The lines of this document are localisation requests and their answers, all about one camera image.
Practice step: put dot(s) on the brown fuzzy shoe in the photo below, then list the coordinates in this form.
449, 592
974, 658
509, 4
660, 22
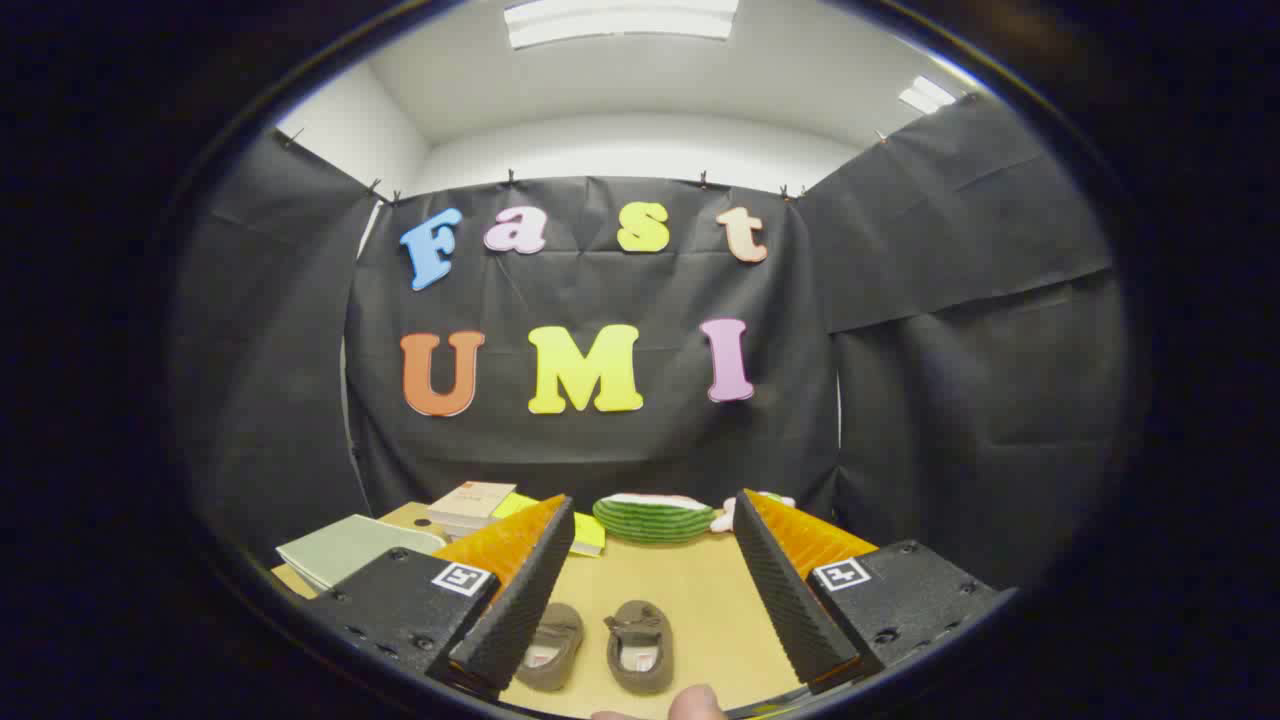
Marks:
640, 650
555, 650

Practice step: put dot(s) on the green fabric storage box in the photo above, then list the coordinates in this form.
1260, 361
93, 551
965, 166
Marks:
350, 550

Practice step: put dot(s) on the pink and green plush toy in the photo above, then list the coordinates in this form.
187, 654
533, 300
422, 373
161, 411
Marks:
722, 518

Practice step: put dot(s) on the beige book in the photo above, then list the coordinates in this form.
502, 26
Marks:
472, 500

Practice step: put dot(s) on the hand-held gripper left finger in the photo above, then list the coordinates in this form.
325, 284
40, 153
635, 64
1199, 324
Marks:
520, 600

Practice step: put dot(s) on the green striped watermelon plush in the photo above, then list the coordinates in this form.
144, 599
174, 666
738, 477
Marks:
650, 522

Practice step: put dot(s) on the ceiling light panel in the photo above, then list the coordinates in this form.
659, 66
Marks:
928, 94
620, 22

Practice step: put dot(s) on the white book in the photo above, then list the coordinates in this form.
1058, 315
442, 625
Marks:
455, 526

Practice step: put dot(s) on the yellow book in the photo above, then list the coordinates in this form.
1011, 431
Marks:
588, 535

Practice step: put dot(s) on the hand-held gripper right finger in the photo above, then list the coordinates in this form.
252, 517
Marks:
790, 600

